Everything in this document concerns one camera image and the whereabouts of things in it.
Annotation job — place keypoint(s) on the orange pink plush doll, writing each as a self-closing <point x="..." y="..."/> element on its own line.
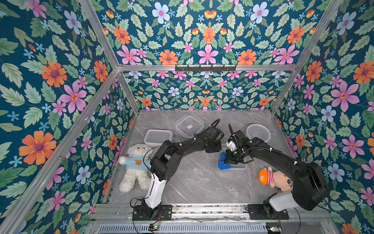
<point x="275" y="179"/>

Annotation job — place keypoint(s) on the black wall hook rail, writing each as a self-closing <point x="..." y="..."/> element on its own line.
<point x="205" y="68"/>

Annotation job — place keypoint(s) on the white teddy bear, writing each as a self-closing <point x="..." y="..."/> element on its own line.
<point x="137" y="164"/>

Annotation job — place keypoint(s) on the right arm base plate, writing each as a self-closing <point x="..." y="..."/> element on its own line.
<point x="265" y="212"/>

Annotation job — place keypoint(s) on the aluminium front rail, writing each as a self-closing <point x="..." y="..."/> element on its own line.
<point x="209" y="211"/>

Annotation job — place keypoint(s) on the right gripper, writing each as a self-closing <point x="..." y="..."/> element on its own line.
<point x="233" y="158"/>

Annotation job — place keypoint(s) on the square clear lunch box lid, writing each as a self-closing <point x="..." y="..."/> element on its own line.
<point x="189" y="125"/>

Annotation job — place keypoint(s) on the rectangular clear lunch box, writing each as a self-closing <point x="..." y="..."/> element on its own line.
<point x="156" y="137"/>

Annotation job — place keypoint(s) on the blue cleaning cloth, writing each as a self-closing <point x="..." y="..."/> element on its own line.
<point x="222" y="165"/>

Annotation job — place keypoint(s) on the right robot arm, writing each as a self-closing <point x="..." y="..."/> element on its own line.
<point x="308" y="187"/>

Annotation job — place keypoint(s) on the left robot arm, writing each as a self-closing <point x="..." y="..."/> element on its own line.
<point x="165" y="162"/>

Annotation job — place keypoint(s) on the round clear lunch box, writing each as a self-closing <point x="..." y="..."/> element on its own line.
<point x="259" y="131"/>

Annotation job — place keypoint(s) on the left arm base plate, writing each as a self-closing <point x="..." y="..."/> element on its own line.
<point x="144" y="213"/>

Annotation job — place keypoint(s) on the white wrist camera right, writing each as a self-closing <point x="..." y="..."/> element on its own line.
<point x="231" y="145"/>

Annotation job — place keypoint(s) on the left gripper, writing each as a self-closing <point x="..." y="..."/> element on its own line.
<point x="218" y="148"/>

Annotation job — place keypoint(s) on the square clear lunch box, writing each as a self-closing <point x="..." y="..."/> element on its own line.
<point x="234" y="167"/>

